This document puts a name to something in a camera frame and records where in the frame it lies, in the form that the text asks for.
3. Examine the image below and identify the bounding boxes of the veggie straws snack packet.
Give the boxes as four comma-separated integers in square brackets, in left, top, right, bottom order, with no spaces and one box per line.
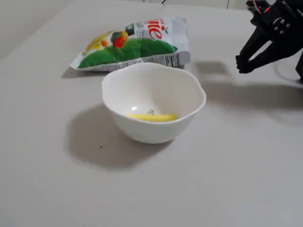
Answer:
[70,16,191,72]

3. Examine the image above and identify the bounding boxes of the white scalloped ceramic bowl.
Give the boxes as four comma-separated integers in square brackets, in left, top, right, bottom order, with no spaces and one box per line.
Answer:
[101,61,207,144]

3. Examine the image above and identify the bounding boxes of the yellow candy piece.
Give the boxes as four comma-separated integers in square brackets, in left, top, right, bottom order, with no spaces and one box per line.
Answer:
[125,113,178,123]

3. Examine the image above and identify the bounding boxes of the red cable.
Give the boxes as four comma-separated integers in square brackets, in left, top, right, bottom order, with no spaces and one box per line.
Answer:
[252,0,270,13]

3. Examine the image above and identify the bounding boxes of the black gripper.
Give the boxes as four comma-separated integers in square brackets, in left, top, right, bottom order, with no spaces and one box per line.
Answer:
[235,0,303,73]

